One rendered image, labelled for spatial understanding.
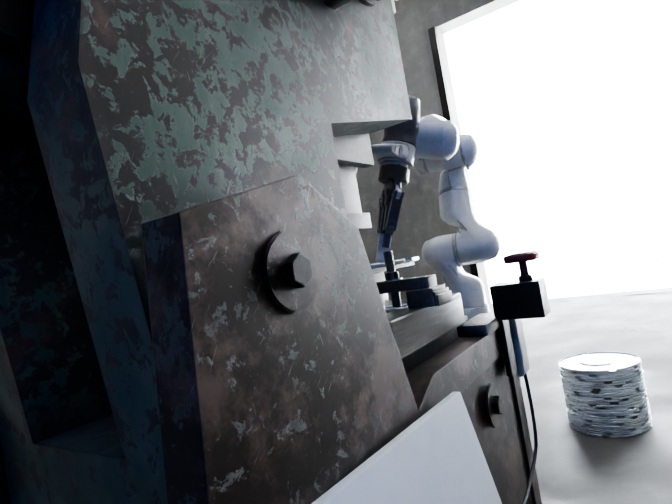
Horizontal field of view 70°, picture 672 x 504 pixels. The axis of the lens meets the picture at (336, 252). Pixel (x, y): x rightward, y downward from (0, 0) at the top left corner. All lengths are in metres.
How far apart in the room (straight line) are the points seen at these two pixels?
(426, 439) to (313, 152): 0.40
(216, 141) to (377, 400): 0.34
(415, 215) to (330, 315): 5.40
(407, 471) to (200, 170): 0.40
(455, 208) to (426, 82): 4.47
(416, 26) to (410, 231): 2.41
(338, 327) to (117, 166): 0.27
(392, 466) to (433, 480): 0.08
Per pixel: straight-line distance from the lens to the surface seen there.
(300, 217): 0.49
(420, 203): 5.87
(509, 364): 1.04
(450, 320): 0.91
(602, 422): 2.12
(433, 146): 1.26
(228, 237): 0.42
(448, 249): 1.59
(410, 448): 0.61
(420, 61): 6.13
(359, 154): 0.97
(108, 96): 0.48
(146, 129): 0.49
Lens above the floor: 0.80
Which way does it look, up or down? 2 degrees up
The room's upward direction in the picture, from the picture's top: 10 degrees counter-clockwise
